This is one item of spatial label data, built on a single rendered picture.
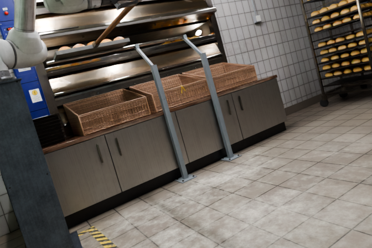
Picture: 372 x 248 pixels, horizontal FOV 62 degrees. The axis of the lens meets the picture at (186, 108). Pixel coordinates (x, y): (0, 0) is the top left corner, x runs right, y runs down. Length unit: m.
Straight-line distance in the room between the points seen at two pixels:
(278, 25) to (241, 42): 0.67
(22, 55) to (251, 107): 1.99
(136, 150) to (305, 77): 2.74
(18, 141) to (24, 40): 0.53
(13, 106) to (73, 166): 0.75
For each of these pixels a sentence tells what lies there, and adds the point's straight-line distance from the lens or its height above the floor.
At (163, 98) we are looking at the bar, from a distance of 2.43.
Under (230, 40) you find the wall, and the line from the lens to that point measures 3.65.
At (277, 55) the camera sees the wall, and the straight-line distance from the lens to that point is 4.09.
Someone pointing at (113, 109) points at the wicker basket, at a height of 0.70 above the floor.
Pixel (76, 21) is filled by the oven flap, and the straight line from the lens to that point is 2.98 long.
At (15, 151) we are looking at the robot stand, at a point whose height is 0.66.
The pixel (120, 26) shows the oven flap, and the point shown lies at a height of 1.39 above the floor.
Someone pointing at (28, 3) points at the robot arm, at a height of 1.36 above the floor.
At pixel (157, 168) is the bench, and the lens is 2.48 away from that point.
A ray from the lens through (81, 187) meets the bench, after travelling 2.33.
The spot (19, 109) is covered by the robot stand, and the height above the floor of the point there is 0.85.
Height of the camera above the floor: 0.76
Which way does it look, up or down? 5 degrees down
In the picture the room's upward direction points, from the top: 16 degrees counter-clockwise
